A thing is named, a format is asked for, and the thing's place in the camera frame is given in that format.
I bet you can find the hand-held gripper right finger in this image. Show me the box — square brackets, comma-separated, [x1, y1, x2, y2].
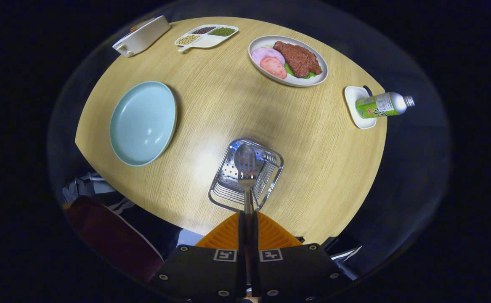
[252, 211, 343, 303]

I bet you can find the grey white cloth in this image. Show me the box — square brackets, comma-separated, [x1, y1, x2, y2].
[62, 172, 136, 215]

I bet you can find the brown steak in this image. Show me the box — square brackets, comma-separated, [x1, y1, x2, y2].
[273, 41, 323, 79]

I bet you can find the dark red chair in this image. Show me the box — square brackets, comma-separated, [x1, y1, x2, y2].
[64, 196, 165, 283]

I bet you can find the green lettuce leaf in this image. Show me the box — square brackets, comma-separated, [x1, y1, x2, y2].
[283, 63, 316, 80]

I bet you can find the brown toast slice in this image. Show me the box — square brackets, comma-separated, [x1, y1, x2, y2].
[129, 19, 154, 33]

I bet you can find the fork with brown handle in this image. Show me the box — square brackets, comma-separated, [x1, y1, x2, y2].
[236, 154, 260, 253]

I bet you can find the white flat object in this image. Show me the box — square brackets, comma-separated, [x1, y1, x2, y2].
[329, 245, 363, 280]

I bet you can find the white square coaster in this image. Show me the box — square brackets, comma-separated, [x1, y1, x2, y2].
[344, 86, 377, 130]

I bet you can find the white divided dish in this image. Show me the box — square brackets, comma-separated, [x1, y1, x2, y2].
[174, 24, 239, 53]

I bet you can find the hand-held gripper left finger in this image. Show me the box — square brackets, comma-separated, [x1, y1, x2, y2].
[157, 211, 246, 303]

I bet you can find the spoon with brown handle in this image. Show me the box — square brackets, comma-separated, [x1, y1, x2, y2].
[234, 143, 257, 167]

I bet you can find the red pink meat slice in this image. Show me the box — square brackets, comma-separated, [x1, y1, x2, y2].
[260, 56, 288, 80]

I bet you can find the white toaster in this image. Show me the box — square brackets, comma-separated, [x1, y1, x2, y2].
[112, 15, 171, 58]

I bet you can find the silver bottle green label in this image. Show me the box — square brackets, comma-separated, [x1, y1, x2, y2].
[356, 92, 416, 119]

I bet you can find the metal cutlery rack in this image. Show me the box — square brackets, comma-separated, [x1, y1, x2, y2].
[208, 138, 284, 213]

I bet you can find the light blue plate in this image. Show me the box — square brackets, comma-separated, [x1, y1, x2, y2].
[109, 81, 178, 167]

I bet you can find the pale pink ham slice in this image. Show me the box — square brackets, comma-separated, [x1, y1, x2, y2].
[251, 47, 286, 66]

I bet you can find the white oval food plate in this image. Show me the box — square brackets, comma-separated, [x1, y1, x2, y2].
[248, 35, 329, 88]

